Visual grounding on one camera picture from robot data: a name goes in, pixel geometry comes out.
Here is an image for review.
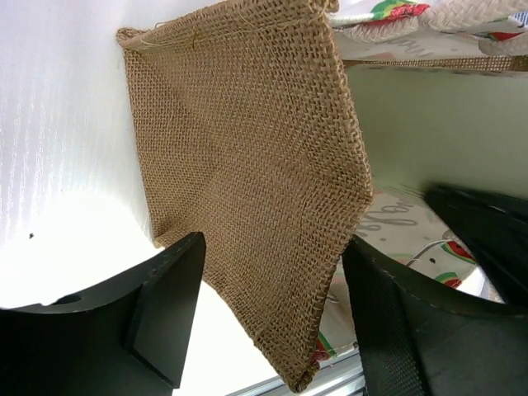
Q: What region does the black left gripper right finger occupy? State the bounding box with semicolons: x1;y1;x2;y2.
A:
342;238;527;395

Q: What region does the watermelon print canvas bag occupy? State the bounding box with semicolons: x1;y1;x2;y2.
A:
116;1;527;393

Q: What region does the aluminium mounting rail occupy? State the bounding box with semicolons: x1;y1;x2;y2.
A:
229;349;367;396

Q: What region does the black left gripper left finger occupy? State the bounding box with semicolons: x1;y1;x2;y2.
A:
1;233;206;395

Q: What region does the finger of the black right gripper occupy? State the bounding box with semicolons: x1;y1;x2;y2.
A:
423;184;527;305

